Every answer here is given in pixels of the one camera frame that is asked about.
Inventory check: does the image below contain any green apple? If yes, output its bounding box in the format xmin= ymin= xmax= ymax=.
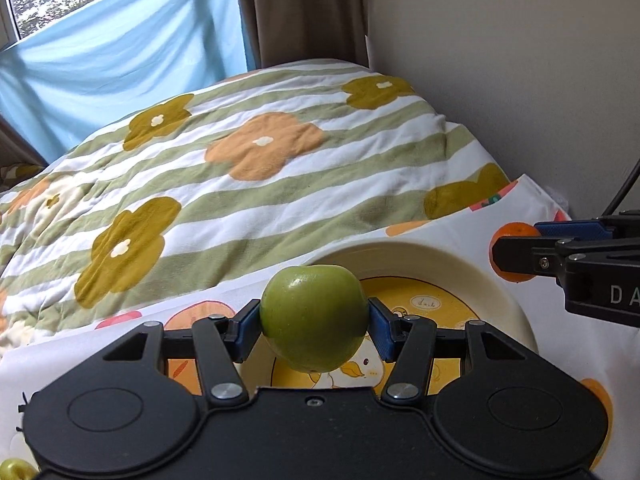
xmin=259 ymin=264 xmax=369 ymax=373

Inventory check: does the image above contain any cream fruit bowl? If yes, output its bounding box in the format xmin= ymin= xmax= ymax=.
xmin=238 ymin=240 xmax=537 ymax=393

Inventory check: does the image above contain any white fruit print cloth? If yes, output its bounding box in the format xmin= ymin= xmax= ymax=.
xmin=0 ymin=173 xmax=640 ymax=480

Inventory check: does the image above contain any floral striped duvet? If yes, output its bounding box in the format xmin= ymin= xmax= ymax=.
xmin=1 ymin=60 xmax=509 ymax=351

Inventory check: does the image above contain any small yellow-green apple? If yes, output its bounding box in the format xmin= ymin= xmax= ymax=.
xmin=0 ymin=458 xmax=38 ymax=480

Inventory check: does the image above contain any light blue window cloth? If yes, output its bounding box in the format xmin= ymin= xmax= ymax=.
xmin=1 ymin=0 xmax=254 ymax=162

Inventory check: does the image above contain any brown right curtain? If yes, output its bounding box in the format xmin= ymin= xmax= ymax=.
xmin=239 ymin=0 xmax=369 ymax=68

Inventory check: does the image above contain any black cable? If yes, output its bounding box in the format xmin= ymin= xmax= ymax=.
xmin=602 ymin=158 xmax=640 ymax=219

